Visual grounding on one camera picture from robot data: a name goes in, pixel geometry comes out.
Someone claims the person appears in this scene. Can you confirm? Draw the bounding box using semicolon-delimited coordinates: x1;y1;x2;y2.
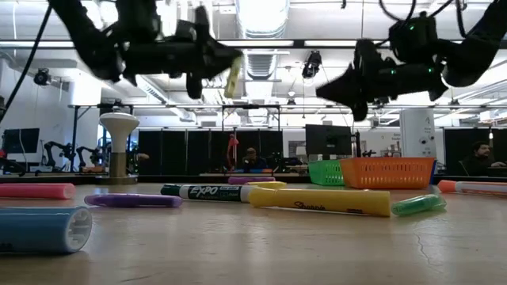
241;146;267;172
459;140;507;177

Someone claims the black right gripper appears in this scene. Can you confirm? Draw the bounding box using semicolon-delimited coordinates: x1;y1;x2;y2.
315;39;448;122

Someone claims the purple translucent pen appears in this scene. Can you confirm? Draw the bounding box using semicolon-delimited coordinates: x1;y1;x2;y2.
83;192;185;210

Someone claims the green plastic basket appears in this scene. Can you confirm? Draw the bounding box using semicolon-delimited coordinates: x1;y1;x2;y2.
307;159;345;187

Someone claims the black room divider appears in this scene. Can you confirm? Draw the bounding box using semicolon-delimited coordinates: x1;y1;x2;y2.
492;127;507;177
444;127;491;177
137;128;284;177

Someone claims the yellow Sharpie highlighter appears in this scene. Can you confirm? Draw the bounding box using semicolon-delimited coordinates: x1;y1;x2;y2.
248;187;392;218
223;55;243;100

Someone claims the orange Expo marker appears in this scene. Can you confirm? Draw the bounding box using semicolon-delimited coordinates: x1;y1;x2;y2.
436;179;507;198

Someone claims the black computer monitor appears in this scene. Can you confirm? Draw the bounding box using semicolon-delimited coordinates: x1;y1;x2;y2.
305;123;353;157
2;127;41;155

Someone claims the pink highlighter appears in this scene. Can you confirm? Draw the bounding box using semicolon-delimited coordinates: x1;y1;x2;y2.
0;182;77;200

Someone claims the white cylindrical column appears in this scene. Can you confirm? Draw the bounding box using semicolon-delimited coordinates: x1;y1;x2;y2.
398;108;437;159

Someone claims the black aluminium table frame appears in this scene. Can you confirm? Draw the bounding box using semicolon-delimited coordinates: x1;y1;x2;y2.
0;173;507;186

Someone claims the blue highlighter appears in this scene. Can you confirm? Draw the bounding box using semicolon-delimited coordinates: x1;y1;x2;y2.
0;206;93;255

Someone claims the black overhead frame beam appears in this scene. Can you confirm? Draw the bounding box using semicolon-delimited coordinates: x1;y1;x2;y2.
0;38;507;50

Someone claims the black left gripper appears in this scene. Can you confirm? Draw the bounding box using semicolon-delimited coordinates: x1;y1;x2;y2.
122;6;243;100

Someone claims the green highlighter cap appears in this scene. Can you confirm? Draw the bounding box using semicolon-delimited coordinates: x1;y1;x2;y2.
391;193;448;217

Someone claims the orange plastic basket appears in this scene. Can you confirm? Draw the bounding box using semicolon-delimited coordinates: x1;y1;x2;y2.
339;157;436;190

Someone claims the white mushroom-shaped lamp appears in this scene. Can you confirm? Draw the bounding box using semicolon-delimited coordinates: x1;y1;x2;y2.
97;112;140;185

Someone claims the black ceiling spotlight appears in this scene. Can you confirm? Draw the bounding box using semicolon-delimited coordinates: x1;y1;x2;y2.
301;50;323;79
32;67;51;87

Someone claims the dark green Expo marker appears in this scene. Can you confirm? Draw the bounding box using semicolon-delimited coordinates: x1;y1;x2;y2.
160;184;257;203

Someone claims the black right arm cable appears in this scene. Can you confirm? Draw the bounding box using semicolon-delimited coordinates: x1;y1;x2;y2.
378;0;467;40

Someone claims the purple highlighter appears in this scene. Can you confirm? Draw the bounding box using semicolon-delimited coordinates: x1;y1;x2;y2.
227;176;276;186

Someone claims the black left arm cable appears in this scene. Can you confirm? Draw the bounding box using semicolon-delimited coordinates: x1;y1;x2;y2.
0;3;55;124

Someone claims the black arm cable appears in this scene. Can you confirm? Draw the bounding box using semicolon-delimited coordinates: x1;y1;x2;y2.
378;0;467;40
0;3;55;124

